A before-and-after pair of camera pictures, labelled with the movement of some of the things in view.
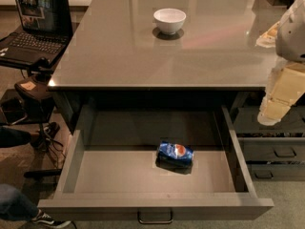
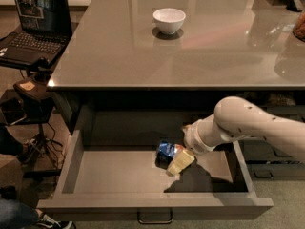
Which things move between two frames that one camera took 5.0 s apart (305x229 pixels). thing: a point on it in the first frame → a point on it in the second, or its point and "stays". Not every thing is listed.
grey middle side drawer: x=273 y=149 stays
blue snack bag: x=175 y=156 stays
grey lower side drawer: x=276 y=172 stays
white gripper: x=292 y=35 → x=193 y=141
